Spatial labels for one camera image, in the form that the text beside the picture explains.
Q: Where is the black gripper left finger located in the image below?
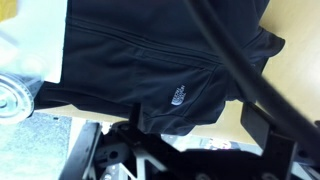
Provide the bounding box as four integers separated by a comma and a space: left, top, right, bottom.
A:
114, 101, 174, 154

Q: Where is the black fleece jacket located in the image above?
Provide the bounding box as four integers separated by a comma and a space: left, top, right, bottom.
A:
33, 0, 287, 137

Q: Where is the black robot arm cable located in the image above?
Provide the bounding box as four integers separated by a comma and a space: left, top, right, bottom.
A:
182, 0, 320, 162

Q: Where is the clear plastic cup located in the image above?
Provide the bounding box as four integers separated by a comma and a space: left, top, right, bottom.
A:
0, 72, 36, 126

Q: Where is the white paper sheet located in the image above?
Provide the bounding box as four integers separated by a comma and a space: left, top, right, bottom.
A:
0, 0, 69, 85

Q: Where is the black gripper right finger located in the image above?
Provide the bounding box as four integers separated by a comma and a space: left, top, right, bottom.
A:
240, 102, 298, 180

